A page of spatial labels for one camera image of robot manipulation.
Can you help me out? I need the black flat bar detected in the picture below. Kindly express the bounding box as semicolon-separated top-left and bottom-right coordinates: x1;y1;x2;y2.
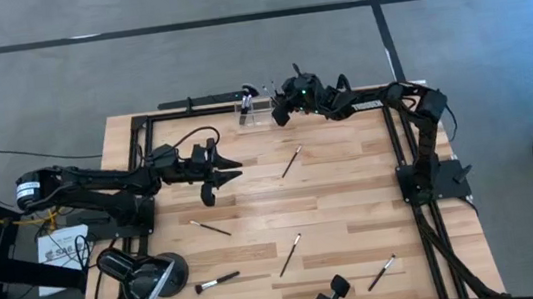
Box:
156;88;248;113

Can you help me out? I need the large brown powder brush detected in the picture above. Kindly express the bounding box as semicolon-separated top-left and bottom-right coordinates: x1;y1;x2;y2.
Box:
235;81;263;126

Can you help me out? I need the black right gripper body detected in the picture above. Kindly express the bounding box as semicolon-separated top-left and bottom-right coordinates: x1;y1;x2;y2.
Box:
280;69;332;118

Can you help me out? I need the slim black eyeshadow brush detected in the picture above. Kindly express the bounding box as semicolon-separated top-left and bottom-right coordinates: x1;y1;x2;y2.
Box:
362;253;401;294
273;231;308;280

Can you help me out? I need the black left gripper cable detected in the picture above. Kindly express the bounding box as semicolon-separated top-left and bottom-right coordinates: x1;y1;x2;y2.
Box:
163;124;223;155

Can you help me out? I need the white printed paper sheet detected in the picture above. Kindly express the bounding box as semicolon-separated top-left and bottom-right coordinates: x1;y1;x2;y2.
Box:
31;222;96;299

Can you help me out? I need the black cable loop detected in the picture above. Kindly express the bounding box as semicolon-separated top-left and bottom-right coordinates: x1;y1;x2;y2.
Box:
333;71;354;94

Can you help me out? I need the black desk lamp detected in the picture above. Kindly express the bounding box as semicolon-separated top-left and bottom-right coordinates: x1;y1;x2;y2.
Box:
94;237;194;299

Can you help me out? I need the short black kabuki brush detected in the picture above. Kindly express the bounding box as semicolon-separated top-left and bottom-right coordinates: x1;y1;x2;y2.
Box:
192;269;244;296

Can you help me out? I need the black floor tape strip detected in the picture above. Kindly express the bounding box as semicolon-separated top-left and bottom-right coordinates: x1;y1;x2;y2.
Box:
0;0;479;55
359;0;408;86

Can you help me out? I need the black side desk frame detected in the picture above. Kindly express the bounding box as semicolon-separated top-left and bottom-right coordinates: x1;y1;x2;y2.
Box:
0;190;91;299

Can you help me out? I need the yellow cable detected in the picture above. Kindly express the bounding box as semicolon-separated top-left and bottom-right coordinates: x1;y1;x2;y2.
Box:
0;205;63;236

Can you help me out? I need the clear acrylic brush organizer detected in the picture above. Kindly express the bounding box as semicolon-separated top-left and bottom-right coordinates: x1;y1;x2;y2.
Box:
233;94;290;132

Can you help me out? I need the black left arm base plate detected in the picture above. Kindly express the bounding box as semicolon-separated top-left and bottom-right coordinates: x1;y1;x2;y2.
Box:
65;195;159;245

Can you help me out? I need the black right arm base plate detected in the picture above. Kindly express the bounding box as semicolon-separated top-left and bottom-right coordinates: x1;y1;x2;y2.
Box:
395;156;477;207

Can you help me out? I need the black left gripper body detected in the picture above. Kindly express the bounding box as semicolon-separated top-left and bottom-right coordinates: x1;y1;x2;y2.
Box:
175;143;215;189

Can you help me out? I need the black cable bundle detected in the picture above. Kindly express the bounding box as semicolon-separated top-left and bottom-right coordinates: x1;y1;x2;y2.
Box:
411;192;509;299

